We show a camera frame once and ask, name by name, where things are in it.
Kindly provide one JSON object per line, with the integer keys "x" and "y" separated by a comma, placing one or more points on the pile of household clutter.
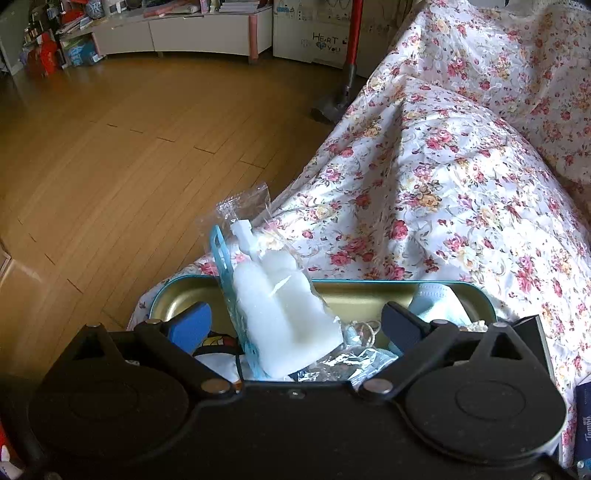
{"x": 92, "y": 9}

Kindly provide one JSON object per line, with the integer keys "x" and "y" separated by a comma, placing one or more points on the white box with writing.
{"x": 300, "y": 32}

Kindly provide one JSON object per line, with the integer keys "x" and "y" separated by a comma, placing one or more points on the floral sofa cover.
{"x": 438, "y": 184}

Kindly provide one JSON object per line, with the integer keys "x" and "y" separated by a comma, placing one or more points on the blue carton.
{"x": 81, "y": 50}

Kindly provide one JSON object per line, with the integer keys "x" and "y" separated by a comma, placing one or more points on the red stick vacuum cleaner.
{"x": 352, "y": 46}

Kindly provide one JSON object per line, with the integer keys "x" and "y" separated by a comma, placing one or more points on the white low cabinet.
{"x": 184, "y": 32}

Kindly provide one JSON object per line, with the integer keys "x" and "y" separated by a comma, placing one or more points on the blue tissue pack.
{"x": 584, "y": 415}

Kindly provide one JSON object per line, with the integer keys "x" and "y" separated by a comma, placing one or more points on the teal tin box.
{"x": 360, "y": 295}

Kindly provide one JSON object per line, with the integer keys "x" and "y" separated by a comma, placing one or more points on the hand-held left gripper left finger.
{"x": 191, "y": 323}

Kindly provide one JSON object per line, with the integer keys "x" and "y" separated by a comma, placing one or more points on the red bag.
{"x": 44, "y": 57}

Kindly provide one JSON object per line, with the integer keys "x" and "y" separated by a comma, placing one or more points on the white sponge packet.
{"x": 272, "y": 314}

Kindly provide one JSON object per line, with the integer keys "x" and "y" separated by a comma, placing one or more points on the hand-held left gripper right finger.
{"x": 406, "y": 323}

